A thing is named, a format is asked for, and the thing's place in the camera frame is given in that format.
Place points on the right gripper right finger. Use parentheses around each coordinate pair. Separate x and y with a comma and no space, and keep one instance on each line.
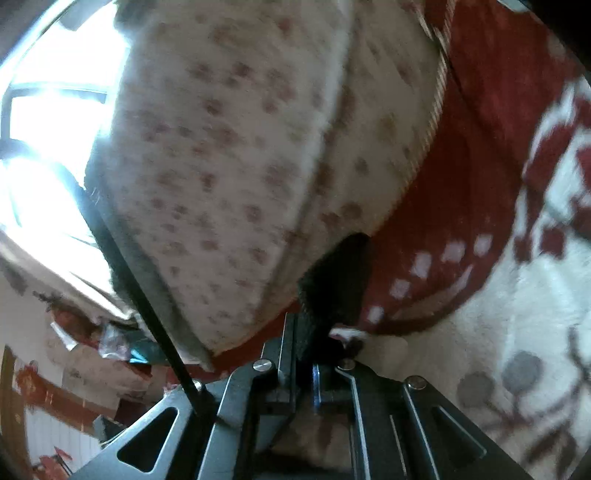
(407,429)

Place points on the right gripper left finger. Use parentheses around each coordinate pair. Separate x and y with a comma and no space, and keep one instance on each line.
(226,434)

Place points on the black pants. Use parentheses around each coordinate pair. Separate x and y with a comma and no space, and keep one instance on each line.
(331,292)

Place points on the teal packet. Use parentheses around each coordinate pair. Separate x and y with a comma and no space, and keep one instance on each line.
(147,352)

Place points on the floral red white blanket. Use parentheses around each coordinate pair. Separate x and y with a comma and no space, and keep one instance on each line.
(510,107)

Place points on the beige spotted pillow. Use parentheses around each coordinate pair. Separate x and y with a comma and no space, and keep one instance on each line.
(247,139)

